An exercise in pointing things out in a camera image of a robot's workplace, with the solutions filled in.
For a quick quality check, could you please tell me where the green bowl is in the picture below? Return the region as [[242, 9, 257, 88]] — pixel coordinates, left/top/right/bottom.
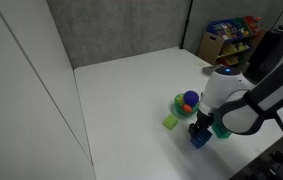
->
[[173, 93, 201, 118]]

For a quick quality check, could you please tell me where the red toy bin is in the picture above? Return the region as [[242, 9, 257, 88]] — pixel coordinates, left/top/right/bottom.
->
[[243, 15, 263, 36]]

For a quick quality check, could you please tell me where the orange toy piece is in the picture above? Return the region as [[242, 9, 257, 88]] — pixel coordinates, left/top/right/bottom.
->
[[181, 103, 194, 113]]

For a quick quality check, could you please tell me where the blue toy bin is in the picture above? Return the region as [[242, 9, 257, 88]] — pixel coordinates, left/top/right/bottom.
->
[[206, 19, 240, 42]]

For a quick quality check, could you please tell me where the neon blue block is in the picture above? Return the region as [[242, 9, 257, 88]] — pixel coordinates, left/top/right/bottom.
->
[[189, 135, 209, 150]]

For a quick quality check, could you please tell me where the navy blue block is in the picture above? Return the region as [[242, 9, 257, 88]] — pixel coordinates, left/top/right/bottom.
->
[[196, 128, 213, 142]]

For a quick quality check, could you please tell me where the purple ball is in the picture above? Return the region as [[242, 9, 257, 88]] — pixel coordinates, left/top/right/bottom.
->
[[183, 90, 200, 105]]

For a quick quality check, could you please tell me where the wooden toy shelf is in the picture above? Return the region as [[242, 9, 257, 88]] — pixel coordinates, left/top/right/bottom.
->
[[196, 15, 268, 68]]

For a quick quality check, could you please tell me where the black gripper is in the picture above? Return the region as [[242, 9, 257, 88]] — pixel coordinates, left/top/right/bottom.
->
[[187, 110, 215, 138]]

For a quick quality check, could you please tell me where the light green block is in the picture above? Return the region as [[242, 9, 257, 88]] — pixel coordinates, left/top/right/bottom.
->
[[161, 113, 179, 131]]

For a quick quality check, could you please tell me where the yellow toy piece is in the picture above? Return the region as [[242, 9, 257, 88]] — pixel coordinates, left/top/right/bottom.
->
[[175, 94, 185, 108]]

